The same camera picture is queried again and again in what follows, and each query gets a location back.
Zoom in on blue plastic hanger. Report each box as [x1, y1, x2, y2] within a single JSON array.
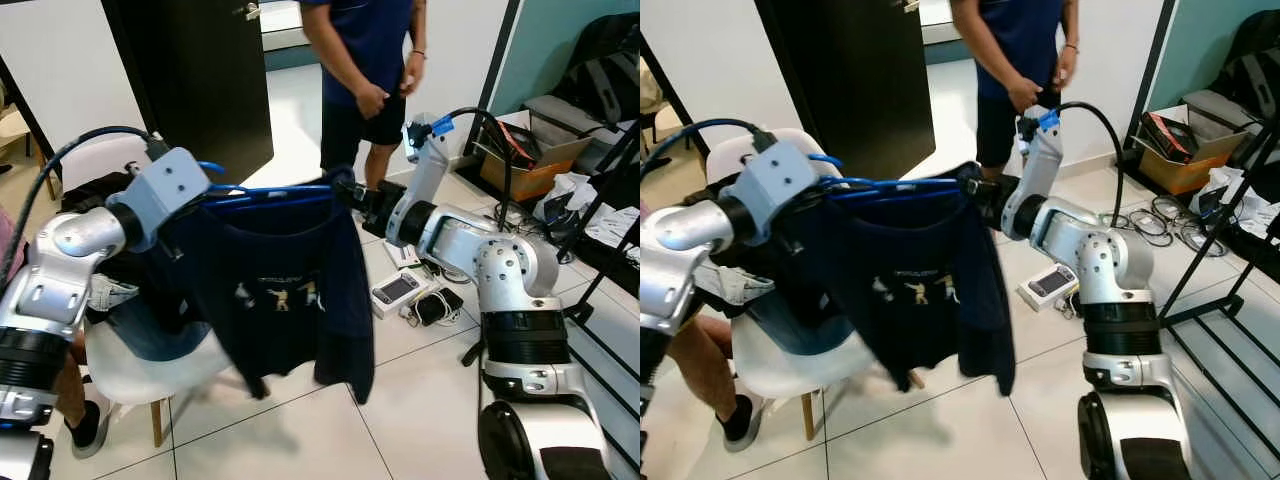
[[195, 160, 346, 208], [808, 152, 976, 201]]

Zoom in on navy blue printed shirt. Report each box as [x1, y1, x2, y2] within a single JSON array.
[[150, 170, 377, 404], [760, 165, 1018, 398]]

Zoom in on white handheld console box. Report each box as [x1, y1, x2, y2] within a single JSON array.
[[370, 272, 433, 319], [1018, 262, 1079, 311]]

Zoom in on red black product box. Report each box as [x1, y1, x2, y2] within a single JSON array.
[[1140, 112, 1196, 161], [485, 120, 541, 166]]

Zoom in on brown cardboard box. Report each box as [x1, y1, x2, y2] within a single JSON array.
[[1135, 118, 1251, 196], [478, 125, 591, 201]]

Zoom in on person in navy shirt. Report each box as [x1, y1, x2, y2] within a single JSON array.
[[298, 0, 431, 193], [948, 0, 1083, 181]]

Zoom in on white crumpled plastic bag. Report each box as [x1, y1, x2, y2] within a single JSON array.
[[535, 170, 641, 246], [1195, 165, 1280, 241]]

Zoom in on grey padded seat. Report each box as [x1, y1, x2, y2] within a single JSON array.
[[525, 95, 611, 141], [1180, 90, 1261, 136]]

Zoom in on blue denim jeans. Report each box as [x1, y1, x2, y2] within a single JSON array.
[[715, 265, 851, 351], [90, 275, 216, 361]]

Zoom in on black metal clothes rack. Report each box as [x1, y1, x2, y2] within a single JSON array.
[[1160, 110, 1280, 480], [460, 120, 641, 471]]

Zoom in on white chair wooden legs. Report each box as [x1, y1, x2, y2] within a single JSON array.
[[705, 128, 926, 443], [60, 135, 251, 448]]

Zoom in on black printed t-shirt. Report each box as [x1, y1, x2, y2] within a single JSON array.
[[60, 170, 201, 301]]

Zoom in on black backpack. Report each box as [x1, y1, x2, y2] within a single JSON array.
[[565, 12, 641, 111], [1215, 10, 1280, 111]]

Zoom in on person in pink shirt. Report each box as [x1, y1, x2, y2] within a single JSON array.
[[665, 315, 769, 453], [0, 205, 113, 459]]

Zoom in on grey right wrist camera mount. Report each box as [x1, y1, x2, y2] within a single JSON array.
[[1012, 108, 1063, 236], [395, 113, 453, 246]]

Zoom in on black charger white cable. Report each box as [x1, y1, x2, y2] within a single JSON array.
[[400, 288, 466, 328]]

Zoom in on grey coiled cable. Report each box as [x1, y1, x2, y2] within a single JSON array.
[[1150, 195, 1196, 226], [1125, 210, 1171, 249]]

